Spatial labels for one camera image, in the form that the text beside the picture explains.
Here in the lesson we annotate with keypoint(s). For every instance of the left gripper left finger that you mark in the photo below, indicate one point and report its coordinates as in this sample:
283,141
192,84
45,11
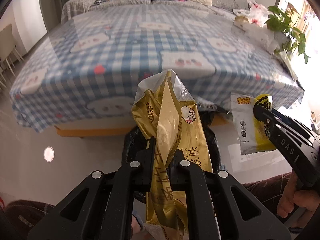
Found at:
101,206

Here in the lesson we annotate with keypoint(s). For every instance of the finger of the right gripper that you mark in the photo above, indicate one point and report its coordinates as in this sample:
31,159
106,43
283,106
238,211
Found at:
292,129
265,116

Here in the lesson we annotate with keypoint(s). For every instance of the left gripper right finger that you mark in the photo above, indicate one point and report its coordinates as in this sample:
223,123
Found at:
219,207

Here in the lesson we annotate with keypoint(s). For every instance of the yellow white snack wrapper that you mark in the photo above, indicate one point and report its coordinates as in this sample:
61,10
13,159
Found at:
253,134

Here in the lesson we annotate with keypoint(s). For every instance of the gold foil package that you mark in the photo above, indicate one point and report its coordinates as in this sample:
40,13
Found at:
166,111

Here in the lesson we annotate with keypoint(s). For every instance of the person's right hand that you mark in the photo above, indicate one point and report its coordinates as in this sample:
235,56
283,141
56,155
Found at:
291,196

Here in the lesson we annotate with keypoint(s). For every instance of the white crumpled plastic bag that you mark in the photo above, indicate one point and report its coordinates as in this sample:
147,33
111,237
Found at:
263,37

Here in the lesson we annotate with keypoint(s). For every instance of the potted green plant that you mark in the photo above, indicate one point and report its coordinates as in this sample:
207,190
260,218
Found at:
280,22

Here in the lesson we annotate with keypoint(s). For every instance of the brown tissue box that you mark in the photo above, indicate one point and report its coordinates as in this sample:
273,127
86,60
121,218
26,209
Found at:
242,23

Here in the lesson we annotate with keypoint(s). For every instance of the white red plastic bag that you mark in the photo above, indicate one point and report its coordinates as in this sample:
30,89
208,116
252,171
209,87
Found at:
257,13

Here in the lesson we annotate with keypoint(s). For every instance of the blue checkered bear tablecloth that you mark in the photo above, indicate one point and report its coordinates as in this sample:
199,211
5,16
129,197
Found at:
90,67

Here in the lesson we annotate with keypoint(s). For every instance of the beige dining chair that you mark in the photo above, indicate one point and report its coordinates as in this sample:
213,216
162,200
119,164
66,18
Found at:
8,47

